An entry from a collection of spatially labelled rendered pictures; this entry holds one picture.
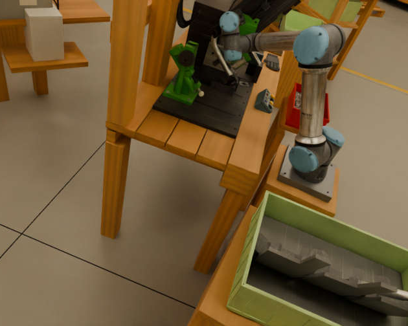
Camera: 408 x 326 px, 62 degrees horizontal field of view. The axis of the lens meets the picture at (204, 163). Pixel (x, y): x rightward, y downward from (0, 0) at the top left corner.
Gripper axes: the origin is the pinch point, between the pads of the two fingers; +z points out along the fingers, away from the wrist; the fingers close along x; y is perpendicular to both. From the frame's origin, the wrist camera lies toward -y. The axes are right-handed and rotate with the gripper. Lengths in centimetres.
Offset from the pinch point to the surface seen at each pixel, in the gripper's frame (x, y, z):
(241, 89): -33.7, -10.1, 9.3
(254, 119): -46.9, -7.1, -14.2
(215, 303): -76, -32, -100
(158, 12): 17.7, -25.2, -22.7
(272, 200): -66, -7, -67
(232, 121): -41.3, -16.5, -22.2
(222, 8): 8.3, -1.9, 10.2
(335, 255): -93, 7, -72
